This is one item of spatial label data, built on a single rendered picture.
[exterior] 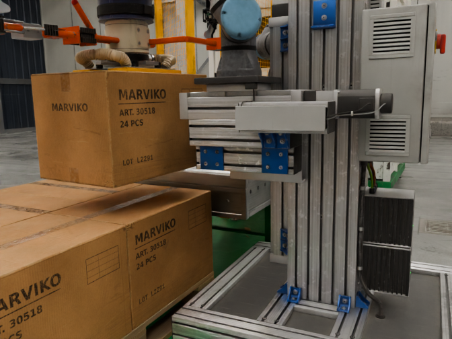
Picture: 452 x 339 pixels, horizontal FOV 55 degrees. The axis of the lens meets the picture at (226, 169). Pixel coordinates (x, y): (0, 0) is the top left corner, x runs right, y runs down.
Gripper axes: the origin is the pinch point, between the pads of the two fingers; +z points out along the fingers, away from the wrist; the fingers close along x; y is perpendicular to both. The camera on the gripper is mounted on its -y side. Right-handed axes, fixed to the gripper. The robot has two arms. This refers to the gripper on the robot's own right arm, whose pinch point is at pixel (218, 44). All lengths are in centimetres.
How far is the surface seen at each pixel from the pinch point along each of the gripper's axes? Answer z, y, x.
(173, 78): 15.3, 26.2, -6.0
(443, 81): -4, -896, 35
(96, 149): 40, 61, -14
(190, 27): -24, -80, -69
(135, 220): 66, 54, -4
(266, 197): 75, -31, 8
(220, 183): 64, -6, -4
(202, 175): 60, -5, -14
